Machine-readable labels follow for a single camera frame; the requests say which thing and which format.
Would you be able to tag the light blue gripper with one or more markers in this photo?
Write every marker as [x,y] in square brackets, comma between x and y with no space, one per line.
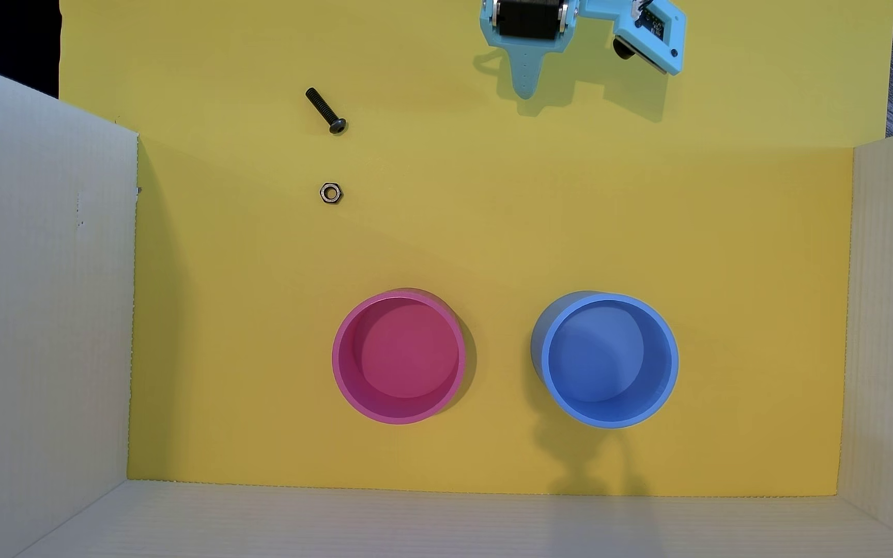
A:
[528,20]

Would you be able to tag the black bolt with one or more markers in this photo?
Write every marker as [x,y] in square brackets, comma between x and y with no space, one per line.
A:
[323,108]

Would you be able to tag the beige cardboard box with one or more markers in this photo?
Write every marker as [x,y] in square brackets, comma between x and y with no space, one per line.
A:
[28,325]

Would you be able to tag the yellow paper mat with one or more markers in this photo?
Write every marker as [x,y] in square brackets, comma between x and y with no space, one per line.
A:
[687,232]

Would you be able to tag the silver hex nut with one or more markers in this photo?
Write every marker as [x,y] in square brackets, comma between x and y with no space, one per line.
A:
[324,194]

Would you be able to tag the blue round cup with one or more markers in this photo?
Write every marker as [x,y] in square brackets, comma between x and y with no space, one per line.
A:
[601,360]

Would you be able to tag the pink round cup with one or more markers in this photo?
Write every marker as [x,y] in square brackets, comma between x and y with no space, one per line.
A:
[408,353]

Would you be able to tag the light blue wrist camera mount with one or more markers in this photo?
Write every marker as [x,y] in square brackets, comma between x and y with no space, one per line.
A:
[660,43]

